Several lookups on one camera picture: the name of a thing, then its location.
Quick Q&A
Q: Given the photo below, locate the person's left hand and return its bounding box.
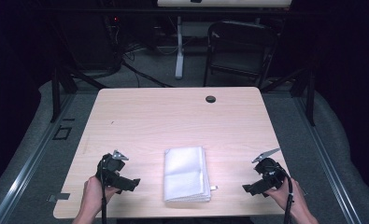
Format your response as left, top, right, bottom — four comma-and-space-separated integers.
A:
82, 175, 121, 217

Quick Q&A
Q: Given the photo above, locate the white desk top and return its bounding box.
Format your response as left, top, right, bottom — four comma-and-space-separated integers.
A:
156, 0, 293, 8

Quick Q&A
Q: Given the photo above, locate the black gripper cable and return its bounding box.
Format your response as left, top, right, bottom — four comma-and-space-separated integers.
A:
274, 166, 295, 224
99, 157, 108, 224

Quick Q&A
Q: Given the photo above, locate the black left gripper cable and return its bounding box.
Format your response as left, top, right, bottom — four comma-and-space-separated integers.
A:
99, 157, 108, 224

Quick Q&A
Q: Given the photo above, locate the white mesh laundry bag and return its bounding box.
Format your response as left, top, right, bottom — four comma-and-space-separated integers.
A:
163, 146, 220, 203

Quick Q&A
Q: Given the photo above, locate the black folding chair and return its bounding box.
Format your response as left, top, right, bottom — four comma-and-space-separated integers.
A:
203, 20, 279, 90

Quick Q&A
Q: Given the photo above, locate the white desk leg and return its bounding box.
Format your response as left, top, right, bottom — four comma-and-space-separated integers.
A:
175, 15, 185, 80

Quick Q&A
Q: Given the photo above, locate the black horizontal bar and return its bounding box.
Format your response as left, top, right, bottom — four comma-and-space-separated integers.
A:
32, 7, 314, 17

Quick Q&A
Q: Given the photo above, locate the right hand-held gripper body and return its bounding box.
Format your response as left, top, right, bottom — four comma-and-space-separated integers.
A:
251, 147, 288, 191

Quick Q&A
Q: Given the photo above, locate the black computer tower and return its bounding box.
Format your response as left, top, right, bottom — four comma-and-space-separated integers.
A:
60, 13, 121, 72

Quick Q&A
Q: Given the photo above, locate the aluminium floor rail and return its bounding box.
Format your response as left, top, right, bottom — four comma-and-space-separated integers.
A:
293, 96, 362, 224
0, 92, 76, 224

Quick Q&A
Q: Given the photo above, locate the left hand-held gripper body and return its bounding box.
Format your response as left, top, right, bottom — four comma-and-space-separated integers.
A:
95, 149, 130, 189

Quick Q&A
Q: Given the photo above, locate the black metal frame stand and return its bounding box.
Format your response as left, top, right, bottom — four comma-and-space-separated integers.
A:
260, 66, 317, 127
49, 63, 109, 123

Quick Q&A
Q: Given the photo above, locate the person's right hand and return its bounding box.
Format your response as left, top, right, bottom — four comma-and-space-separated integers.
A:
263, 176, 302, 217

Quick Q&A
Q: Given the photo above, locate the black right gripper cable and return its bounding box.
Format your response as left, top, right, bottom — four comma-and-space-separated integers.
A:
274, 166, 295, 224

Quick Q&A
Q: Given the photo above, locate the black floor cable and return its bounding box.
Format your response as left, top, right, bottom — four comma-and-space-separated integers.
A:
121, 59, 175, 89

